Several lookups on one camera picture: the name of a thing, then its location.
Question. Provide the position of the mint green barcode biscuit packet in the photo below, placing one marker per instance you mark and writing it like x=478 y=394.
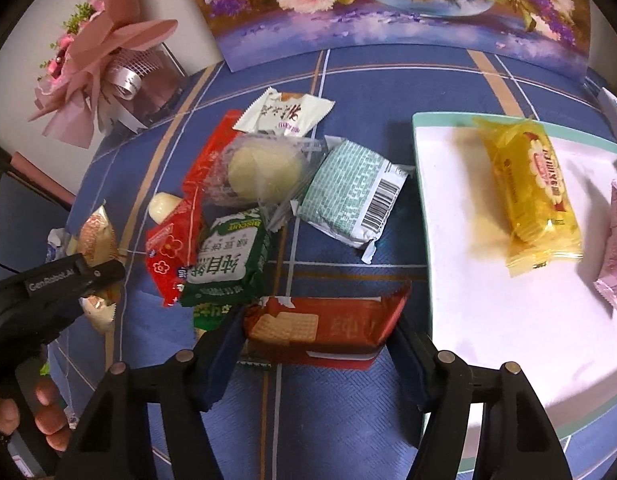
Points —
x=343 y=190

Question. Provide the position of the clear vase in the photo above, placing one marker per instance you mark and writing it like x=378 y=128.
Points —
x=161 y=90

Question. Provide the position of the yellow snack packet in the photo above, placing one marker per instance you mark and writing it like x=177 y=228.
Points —
x=533 y=185

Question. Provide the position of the dark green biscuit packet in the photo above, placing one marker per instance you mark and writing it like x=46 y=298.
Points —
x=228 y=260

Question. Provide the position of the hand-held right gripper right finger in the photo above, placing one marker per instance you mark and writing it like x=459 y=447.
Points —
x=411 y=360

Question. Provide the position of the green and yellow box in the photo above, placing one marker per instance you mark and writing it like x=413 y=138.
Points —
x=478 y=320

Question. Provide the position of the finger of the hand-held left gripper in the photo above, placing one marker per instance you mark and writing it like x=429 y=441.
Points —
x=106 y=272

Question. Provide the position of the red brown cracker packet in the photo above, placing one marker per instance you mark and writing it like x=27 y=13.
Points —
x=333 y=325

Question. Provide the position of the beige orange snack packet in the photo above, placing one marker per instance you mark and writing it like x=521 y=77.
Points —
x=96 y=235

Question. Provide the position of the floral painting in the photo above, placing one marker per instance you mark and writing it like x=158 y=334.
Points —
x=388 y=10

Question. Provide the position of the cream candy piece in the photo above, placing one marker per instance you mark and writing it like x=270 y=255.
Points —
x=161 y=207

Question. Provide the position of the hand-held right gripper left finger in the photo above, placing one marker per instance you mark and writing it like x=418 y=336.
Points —
x=218 y=355

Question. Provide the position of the crumpled white wrapper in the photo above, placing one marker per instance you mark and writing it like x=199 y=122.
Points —
x=56 y=242

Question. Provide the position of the white cream snack packet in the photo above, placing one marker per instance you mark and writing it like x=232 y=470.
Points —
x=283 y=112

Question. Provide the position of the clear packet with pale pastry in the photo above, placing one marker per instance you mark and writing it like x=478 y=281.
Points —
x=263 y=170

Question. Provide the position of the blue checked tablecloth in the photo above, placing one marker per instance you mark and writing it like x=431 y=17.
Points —
x=368 y=100

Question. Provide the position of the red flower print packet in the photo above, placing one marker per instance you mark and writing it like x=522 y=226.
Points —
x=171 y=250

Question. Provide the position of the red gold patterned snack packet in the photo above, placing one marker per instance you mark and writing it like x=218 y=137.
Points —
x=208 y=155

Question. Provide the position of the person's left hand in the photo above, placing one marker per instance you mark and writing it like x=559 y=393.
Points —
x=51 y=410

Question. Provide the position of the cream candy tube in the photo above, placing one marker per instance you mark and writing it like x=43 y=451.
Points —
x=72 y=246

